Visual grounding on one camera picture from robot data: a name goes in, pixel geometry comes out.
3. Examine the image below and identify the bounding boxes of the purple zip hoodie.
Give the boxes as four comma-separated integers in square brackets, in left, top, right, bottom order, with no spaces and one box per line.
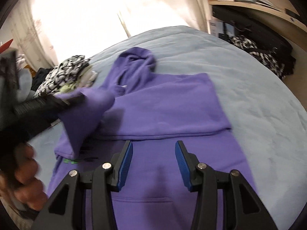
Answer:
[47,47,254,229]

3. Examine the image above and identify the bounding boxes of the wooden shelf desk unit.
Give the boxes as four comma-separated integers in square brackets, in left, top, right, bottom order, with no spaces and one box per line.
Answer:
[208,0,307,53]

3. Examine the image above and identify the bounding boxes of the person's left hand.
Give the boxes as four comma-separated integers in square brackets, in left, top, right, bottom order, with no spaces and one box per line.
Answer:
[1,144,48,211]

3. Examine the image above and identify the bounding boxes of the light green folded garment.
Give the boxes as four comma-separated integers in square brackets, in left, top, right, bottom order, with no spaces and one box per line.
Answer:
[57,83,78,94]

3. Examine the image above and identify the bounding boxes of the black white patterned garment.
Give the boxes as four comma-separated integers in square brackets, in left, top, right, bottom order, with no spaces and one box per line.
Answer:
[33,55,90,98]

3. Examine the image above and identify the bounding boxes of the white cardboard box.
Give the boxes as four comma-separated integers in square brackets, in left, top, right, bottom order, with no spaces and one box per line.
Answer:
[209,20,235,37]

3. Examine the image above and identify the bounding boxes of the black white clothes on chair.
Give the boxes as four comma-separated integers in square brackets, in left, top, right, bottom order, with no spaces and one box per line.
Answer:
[229,35,296,80]

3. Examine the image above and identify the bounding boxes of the white puffer jacket folded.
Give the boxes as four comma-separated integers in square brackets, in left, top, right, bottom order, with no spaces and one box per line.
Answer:
[77,71,98,88]

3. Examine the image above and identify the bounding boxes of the floral sheer curtain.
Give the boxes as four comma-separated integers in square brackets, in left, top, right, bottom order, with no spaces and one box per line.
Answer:
[6,0,210,69]

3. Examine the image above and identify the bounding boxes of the black clothes pile by window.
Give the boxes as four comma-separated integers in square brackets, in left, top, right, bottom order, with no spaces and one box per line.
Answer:
[31,67,52,91]

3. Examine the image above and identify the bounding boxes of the red wall shelf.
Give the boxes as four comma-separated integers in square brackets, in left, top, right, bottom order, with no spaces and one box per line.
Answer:
[0,39,14,53]

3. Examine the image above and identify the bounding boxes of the grey-blue bed blanket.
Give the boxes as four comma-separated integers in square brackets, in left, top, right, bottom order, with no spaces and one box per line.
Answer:
[32,26,306,229]

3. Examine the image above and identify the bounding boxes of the purple floral folded blanket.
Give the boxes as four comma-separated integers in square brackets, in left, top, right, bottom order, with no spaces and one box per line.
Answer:
[16,54,26,69]

